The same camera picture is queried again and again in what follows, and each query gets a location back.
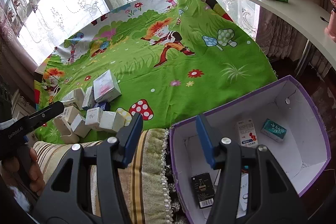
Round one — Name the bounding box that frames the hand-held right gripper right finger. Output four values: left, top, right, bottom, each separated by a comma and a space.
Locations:
196, 114, 311, 224

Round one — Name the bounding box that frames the white box pink print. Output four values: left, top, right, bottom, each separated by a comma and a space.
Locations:
93, 70, 122, 103

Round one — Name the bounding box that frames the green cartoon printed bedsheet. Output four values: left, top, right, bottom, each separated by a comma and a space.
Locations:
34, 0, 279, 144

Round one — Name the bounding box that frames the plain white box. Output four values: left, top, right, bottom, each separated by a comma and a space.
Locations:
70, 114, 91, 138

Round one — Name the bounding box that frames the large grey white box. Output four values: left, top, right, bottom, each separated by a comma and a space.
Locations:
236, 173, 250, 219

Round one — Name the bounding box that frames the narrow white box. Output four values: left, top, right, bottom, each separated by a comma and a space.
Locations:
61, 88, 86, 109

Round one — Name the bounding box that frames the striped plush cushion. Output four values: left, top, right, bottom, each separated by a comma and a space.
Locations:
31, 128, 181, 224

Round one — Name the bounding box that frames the white curved desk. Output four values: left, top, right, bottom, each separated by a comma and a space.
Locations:
228, 0, 336, 75

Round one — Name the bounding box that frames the pink desk fan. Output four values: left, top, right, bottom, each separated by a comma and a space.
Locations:
324, 0, 336, 42

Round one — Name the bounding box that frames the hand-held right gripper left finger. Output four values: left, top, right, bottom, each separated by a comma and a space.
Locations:
31, 112, 143, 224

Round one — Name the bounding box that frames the white ornate dresser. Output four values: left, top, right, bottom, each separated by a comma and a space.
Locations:
0, 85, 37, 122

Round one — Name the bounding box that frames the black product box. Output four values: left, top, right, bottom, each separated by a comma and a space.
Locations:
191, 172, 216, 210

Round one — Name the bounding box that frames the white plastic holder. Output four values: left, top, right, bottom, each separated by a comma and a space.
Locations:
52, 116, 80, 144

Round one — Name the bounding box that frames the small white box with logo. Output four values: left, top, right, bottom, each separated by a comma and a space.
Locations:
85, 108, 103, 131

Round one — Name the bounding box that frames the person's left hand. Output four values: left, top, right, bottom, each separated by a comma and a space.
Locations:
0, 147, 46, 197

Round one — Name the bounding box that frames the white medicine box pink logo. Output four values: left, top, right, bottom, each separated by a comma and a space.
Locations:
234, 119, 259, 146

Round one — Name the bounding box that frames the small blue box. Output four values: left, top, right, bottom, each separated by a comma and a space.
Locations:
94, 101, 111, 111

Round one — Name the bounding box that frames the white medicine box with barcode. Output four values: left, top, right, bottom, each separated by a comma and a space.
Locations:
82, 86, 95, 110

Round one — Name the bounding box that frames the teal white medicine box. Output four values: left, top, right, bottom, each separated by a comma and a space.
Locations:
260, 118, 287, 143

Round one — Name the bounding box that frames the purple cardboard box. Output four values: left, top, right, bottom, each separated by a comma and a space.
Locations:
169, 75, 332, 224

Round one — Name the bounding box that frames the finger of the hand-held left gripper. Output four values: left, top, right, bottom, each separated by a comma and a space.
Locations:
28, 101, 65, 131

